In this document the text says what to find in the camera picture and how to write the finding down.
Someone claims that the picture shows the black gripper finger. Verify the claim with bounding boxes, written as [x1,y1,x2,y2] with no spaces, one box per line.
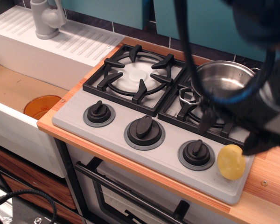
[242,131,280,155]
[198,106,218,133]

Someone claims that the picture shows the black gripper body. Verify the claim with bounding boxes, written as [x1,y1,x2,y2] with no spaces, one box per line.
[212,94,280,135]

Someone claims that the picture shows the stainless steel pot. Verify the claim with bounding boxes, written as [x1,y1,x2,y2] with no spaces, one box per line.
[179,60,259,107]

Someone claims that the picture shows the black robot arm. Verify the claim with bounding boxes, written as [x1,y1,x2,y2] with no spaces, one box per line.
[192,0,280,155]

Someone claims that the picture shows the yellow potato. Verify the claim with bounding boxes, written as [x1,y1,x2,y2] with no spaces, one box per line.
[217,144,245,180]

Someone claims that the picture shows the black right stove knob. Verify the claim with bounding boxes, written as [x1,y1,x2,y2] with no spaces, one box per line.
[178,140,215,171]

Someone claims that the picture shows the black stove knob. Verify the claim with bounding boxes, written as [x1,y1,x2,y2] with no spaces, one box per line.
[124,115,166,151]
[83,100,116,128]
[178,140,215,171]

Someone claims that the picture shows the grey toy stove top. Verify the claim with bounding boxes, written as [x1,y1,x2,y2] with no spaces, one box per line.
[51,58,276,206]

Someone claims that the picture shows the black middle stove knob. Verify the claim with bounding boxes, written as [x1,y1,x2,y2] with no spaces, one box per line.
[124,115,166,151]

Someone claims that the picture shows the black left stove knob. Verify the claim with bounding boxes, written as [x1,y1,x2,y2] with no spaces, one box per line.
[83,100,116,128]

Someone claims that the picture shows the black right burner grate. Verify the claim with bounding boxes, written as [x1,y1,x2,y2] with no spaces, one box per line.
[158,74,249,147]

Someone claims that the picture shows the black burner grate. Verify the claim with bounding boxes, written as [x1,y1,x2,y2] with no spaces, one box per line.
[83,44,185,117]
[158,74,249,147]

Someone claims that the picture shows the black left burner grate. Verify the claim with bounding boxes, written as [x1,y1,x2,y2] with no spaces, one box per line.
[83,44,185,117]

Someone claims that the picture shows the orange plastic sink drain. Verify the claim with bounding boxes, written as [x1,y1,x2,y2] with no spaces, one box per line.
[23,95,61,120]

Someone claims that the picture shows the wooden drawer fronts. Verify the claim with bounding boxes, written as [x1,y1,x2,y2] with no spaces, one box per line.
[0,146,83,224]

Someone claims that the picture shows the grey toy faucet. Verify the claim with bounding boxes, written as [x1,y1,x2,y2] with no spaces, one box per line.
[30,0,67,40]

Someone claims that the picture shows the white toy sink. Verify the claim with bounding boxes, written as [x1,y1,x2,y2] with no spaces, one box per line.
[0,6,124,178]

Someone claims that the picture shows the oven door with handle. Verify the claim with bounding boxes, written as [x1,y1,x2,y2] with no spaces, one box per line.
[68,146,233,224]

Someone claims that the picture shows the black braided cable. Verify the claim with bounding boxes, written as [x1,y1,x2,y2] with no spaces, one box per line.
[0,189,58,224]

